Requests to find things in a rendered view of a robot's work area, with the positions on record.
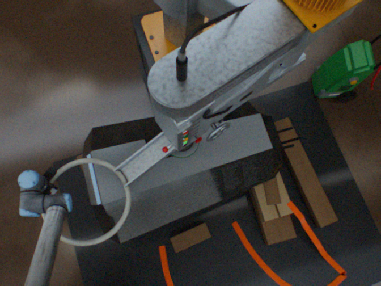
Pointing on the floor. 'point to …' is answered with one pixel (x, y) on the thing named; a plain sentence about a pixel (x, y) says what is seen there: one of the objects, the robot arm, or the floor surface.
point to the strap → (262, 260)
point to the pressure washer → (344, 71)
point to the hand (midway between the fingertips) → (53, 186)
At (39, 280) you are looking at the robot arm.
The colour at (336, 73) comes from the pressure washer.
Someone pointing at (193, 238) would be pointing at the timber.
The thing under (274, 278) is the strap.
